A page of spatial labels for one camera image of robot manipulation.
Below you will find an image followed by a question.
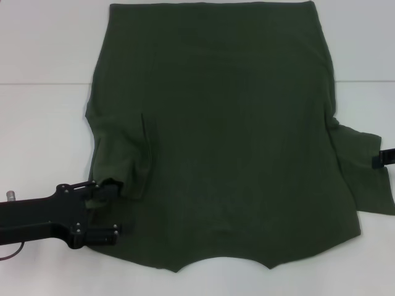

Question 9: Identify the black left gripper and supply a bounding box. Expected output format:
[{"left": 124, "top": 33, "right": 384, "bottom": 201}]
[{"left": 0, "top": 181, "right": 123, "bottom": 250}]

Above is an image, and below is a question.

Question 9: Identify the dark green t-shirt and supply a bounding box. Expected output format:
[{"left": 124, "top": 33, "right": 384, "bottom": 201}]
[{"left": 85, "top": 2, "right": 395, "bottom": 274}]

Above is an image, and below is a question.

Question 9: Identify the left arm plug with cable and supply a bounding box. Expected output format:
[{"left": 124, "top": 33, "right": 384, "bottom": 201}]
[{"left": 0, "top": 190, "right": 25, "bottom": 260}]

